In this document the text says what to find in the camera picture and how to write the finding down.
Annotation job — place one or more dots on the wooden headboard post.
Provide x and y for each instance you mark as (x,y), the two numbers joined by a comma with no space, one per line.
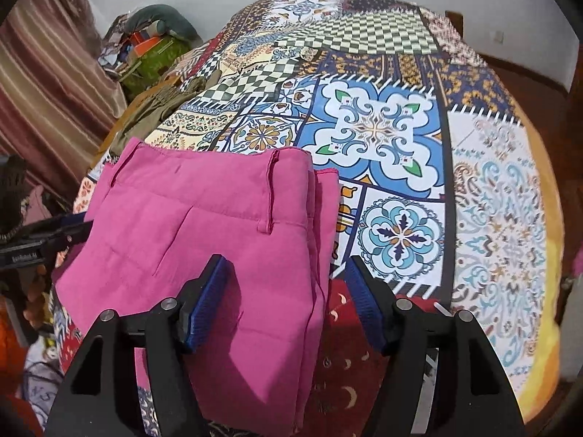
(454,22)

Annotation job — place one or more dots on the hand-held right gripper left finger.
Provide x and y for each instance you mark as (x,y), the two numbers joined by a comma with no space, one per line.
(207,309)

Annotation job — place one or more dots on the person's orange clothing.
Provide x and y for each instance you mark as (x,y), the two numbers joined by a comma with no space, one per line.
(11,334)

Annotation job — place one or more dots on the striped brown curtain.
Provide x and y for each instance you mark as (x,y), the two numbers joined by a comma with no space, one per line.
(45,77)

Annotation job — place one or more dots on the yellow bed sheet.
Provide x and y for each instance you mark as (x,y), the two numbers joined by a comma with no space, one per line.
(549,327)

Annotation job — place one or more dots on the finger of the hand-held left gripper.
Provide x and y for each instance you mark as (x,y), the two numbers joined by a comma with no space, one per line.
(68,230)

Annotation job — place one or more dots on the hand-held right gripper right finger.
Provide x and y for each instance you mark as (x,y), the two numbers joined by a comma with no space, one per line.
(364,300)

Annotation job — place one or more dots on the white printed cloth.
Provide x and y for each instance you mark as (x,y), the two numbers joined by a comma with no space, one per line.
(43,378)

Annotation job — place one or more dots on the patchwork printed blanket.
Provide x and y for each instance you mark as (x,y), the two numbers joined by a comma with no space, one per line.
(378,132)

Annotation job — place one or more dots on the olive green pants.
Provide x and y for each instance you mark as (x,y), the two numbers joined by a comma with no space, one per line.
(150,109)

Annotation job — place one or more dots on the pink pants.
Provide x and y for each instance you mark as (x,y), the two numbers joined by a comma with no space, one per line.
(205,218)

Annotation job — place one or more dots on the person's left hand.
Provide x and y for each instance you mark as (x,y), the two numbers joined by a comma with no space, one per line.
(37,296)

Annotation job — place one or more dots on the wall socket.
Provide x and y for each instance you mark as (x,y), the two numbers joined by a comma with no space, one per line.
(499,37)

